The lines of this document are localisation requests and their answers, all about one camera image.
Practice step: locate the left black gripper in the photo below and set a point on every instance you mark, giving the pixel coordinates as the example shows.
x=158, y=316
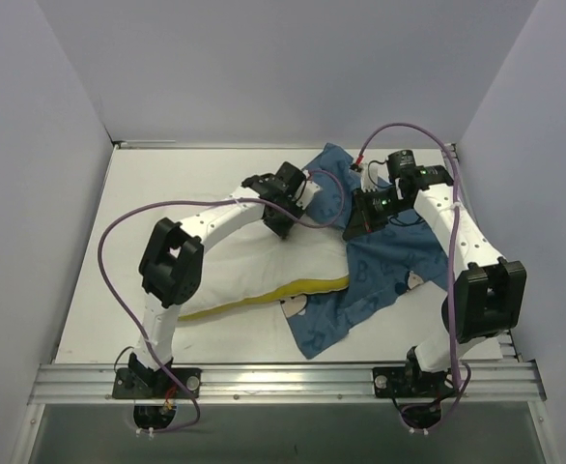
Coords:
x=277, y=222

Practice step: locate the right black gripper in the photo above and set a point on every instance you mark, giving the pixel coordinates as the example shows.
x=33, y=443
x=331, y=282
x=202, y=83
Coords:
x=360, y=218

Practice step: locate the blue cartoon print pillowcase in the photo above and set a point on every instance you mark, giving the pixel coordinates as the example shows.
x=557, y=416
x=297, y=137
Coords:
x=383, y=266

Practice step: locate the white pillow with yellow edge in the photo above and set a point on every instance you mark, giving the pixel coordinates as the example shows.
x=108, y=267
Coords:
x=253, y=267

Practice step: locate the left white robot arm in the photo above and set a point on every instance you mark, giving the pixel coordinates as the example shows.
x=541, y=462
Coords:
x=172, y=264

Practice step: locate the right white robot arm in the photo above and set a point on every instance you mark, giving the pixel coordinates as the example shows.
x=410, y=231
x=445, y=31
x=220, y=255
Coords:
x=424, y=190

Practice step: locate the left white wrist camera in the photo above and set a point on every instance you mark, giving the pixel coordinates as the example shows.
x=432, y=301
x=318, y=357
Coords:
x=306, y=192

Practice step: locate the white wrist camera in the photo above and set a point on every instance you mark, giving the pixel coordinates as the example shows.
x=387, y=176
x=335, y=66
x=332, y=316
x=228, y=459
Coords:
x=306, y=192
x=368, y=175

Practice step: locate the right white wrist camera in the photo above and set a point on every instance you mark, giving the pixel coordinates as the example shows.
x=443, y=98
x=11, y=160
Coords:
x=368, y=175

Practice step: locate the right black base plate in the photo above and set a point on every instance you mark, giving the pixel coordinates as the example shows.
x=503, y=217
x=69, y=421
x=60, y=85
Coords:
x=399, y=382

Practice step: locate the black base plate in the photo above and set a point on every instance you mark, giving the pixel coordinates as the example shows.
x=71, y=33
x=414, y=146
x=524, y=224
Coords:
x=128, y=385
x=399, y=382

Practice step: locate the aluminium back rail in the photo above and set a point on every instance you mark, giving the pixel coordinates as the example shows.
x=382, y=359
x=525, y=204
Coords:
x=146, y=144

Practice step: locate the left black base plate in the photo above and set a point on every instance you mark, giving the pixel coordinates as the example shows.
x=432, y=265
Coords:
x=128, y=385

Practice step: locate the aluminium front rail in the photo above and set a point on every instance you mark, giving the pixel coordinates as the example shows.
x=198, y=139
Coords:
x=221, y=384

